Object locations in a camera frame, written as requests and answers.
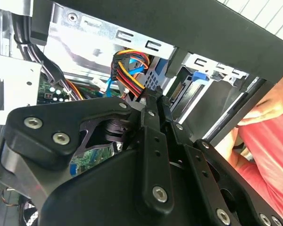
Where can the hard disk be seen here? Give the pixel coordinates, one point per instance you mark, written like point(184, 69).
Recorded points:
point(212, 103)

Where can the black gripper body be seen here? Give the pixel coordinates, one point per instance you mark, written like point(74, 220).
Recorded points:
point(96, 200)

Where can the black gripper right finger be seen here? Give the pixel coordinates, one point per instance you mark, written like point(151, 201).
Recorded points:
point(193, 169)

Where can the person's right hand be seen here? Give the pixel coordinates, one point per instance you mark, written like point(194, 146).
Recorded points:
point(278, 99)

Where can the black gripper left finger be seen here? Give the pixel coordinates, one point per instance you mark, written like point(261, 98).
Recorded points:
point(44, 117)

